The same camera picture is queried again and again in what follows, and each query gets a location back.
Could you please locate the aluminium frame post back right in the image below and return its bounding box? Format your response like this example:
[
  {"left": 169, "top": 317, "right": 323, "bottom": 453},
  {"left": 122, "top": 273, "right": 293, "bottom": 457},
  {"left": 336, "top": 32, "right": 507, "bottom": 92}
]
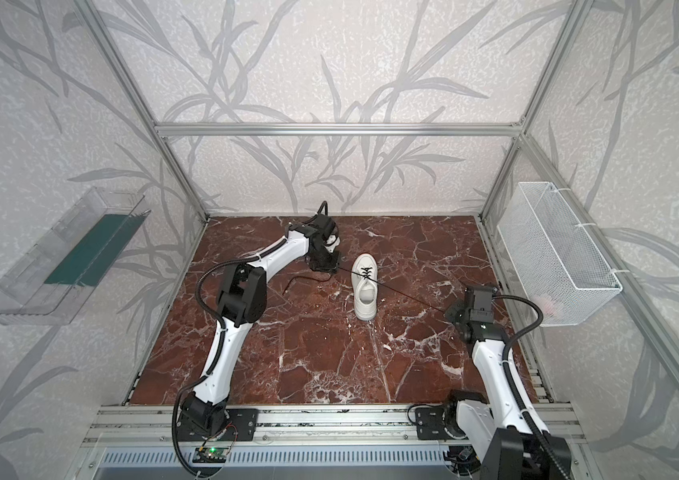
[{"left": 479, "top": 0, "right": 593, "bottom": 224}]

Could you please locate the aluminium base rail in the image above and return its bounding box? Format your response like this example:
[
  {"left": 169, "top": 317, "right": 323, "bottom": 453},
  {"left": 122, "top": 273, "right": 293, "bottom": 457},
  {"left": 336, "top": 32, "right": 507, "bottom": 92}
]
[{"left": 80, "top": 403, "right": 587, "bottom": 448}]

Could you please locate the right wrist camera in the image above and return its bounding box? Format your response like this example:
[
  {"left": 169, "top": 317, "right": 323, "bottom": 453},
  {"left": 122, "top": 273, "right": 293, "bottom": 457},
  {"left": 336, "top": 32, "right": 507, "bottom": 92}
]
[{"left": 465, "top": 285, "right": 499, "bottom": 315}]

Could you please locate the right circuit board with wires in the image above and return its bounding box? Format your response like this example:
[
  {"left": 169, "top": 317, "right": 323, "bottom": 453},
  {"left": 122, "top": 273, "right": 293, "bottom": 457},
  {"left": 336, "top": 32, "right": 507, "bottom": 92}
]
[{"left": 443, "top": 445, "right": 481, "bottom": 469}]

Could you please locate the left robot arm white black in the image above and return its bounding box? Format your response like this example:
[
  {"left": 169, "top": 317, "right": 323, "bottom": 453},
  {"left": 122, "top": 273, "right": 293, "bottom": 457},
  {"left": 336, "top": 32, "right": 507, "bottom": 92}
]
[{"left": 171, "top": 201, "right": 341, "bottom": 440}]

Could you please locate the clear plastic wall bin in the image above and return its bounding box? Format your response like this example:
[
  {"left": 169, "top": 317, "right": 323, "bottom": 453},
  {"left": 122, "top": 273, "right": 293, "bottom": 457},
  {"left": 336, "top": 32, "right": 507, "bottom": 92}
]
[{"left": 0, "top": 187, "right": 151, "bottom": 326}]

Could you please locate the aluminium frame crossbar back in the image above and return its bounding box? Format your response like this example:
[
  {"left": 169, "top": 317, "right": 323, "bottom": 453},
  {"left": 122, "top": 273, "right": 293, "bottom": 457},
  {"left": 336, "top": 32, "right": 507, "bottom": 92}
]
[{"left": 155, "top": 123, "right": 521, "bottom": 137}]

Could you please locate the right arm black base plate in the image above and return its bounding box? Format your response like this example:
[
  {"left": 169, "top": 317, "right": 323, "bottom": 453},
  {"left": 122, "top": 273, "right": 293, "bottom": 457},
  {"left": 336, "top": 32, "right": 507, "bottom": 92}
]
[{"left": 407, "top": 404, "right": 451, "bottom": 440}]

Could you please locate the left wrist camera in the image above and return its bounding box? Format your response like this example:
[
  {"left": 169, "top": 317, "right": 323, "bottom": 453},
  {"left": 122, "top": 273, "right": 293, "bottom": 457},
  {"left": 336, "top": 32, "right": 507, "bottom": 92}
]
[{"left": 324, "top": 230, "right": 341, "bottom": 253}]

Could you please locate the left green circuit board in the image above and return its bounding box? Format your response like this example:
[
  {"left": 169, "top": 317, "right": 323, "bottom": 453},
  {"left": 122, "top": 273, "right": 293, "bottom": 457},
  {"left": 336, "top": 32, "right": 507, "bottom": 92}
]
[{"left": 192, "top": 445, "right": 231, "bottom": 465}]

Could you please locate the aluminium frame post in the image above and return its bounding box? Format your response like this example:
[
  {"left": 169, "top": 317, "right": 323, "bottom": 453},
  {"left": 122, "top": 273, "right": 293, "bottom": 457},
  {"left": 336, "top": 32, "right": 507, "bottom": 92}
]
[
  {"left": 73, "top": 0, "right": 208, "bottom": 222},
  {"left": 479, "top": 0, "right": 593, "bottom": 224}
]

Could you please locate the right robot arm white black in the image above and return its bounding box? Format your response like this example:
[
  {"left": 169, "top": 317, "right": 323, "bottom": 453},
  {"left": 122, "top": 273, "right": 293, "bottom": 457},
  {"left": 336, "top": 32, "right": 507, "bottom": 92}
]
[{"left": 445, "top": 286, "right": 573, "bottom": 479}]

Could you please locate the white wire mesh basket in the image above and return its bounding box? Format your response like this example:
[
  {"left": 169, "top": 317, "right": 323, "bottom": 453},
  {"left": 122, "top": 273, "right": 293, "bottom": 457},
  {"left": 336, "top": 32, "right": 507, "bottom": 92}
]
[{"left": 497, "top": 182, "right": 623, "bottom": 327}]

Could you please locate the pink item in basket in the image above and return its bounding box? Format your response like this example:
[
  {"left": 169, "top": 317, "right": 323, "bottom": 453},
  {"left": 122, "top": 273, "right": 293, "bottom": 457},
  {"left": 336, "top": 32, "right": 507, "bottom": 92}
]
[{"left": 533, "top": 294, "right": 561, "bottom": 319}]

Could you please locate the white sneaker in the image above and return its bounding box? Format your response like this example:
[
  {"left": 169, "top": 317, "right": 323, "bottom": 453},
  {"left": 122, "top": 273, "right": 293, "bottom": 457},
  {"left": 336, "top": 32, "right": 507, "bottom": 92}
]
[{"left": 351, "top": 253, "right": 379, "bottom": 321}]

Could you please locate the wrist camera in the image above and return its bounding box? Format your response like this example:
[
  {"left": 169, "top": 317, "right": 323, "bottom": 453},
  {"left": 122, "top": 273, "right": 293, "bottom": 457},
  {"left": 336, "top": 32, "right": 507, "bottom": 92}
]
[
  {"left": 324, "top": 230, "right": 341, "bottom": 253},
  {"left": 465, "top": 285, "right": 499, "bottom": 315}
]

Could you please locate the black shoelace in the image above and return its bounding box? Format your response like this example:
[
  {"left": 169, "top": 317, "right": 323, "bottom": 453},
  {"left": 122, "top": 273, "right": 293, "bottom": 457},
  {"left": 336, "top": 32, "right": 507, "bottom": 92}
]
[{"left": 281, "top": 267, "right": 447, "bottom": 315}]

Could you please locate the aluminium frame post back left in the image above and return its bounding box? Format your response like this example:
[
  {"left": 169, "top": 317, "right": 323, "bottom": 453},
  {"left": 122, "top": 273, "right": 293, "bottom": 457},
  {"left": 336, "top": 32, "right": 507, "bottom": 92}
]
[{"left": 73, "top": 0, "right": 208, "bottom": 222}]

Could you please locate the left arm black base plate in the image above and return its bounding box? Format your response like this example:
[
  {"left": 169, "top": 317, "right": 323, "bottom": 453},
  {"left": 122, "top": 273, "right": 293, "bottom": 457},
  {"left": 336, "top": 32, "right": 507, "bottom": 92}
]
[{"left": 176, "top": 408, "right": 259, "bottom": 442}]

